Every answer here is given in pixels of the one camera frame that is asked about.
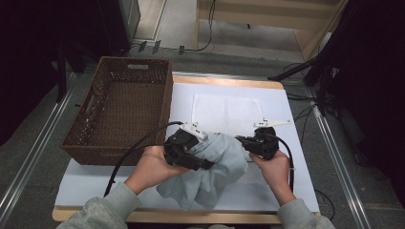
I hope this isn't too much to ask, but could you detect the black metal stand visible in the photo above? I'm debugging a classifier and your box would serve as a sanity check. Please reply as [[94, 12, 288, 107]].
[[266, 53, 338, 117]]

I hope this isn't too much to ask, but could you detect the person's left hand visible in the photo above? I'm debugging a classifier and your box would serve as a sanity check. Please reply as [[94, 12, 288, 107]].
[[123, 145, 189, 196]]

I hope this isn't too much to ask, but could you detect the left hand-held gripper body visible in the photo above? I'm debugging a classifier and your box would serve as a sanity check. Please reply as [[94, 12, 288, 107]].
[[163, 122, 208, 168]]

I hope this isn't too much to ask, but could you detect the light wooden frame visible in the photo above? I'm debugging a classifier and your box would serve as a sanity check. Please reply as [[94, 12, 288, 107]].
[[195, 0, 348, 61]]

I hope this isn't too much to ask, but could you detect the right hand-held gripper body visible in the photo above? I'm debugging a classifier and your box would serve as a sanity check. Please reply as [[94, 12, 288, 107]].
[[246, 117, 291, 160]]

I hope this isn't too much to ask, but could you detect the black metal post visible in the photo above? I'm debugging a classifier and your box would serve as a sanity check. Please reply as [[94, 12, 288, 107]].
[[56, 42, 69, 103]]

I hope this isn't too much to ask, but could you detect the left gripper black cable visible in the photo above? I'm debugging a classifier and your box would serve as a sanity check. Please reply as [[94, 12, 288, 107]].
[[103, 120, 185, 198]]

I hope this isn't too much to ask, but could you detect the light blue garment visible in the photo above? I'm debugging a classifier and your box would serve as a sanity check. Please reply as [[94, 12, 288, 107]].
[[156, 132, 249, 211]]

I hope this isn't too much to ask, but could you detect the dark cabinet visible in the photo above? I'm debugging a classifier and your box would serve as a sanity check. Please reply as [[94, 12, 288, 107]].
[[95, 0, 142, 56]]

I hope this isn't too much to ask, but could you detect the white mesh laundry bag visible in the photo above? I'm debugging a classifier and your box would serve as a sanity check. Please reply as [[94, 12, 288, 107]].
[[190, 94, 268, 185]]

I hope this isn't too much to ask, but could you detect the metal floor rail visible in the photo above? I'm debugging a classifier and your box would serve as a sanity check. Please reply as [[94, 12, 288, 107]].
[[0, 73, 77, 220], [309, 101, 372, 229]]

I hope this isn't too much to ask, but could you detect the brown wicker basket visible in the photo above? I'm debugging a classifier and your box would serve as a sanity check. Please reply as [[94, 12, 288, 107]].
[[59, 55, 175, 167]]

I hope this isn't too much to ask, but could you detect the black floor cable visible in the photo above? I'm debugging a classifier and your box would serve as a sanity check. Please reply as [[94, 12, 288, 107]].
[[293, 103, 316, 123]]

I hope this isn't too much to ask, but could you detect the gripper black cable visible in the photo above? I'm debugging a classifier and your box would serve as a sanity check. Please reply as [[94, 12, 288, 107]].
[[103, 120, 185, 198], [273, 135, 336, 222]]

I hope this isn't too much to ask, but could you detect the person's right hand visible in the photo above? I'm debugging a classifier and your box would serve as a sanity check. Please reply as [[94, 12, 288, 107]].
[[248, 149, 297, 207]]

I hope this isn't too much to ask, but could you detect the thin black hanging cable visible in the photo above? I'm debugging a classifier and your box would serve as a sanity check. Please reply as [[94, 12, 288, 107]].
[[182, 0, 218, 53]]

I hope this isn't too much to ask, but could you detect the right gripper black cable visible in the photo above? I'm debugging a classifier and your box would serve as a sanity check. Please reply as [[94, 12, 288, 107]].
[[273, 135, 336, 222]]

